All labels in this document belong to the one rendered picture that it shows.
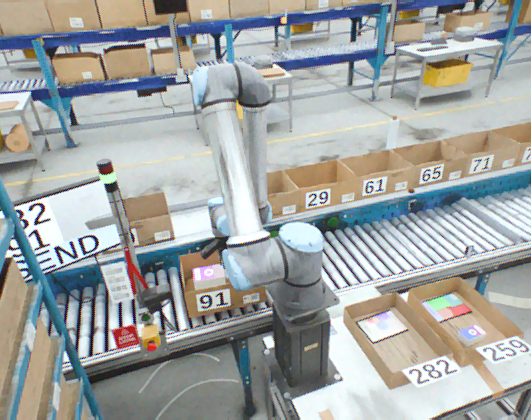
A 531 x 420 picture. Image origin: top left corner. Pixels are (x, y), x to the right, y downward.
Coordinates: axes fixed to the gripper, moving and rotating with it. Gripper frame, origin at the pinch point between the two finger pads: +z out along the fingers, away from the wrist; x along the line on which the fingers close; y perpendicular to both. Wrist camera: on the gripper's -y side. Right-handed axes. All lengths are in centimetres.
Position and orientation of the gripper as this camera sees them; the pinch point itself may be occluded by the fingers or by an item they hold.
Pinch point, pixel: (223, 271)
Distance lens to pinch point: 199.0
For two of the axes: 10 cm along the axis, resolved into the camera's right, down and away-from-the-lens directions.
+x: -2.9, -4.1, 8.7
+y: 9.5, -2.0, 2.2
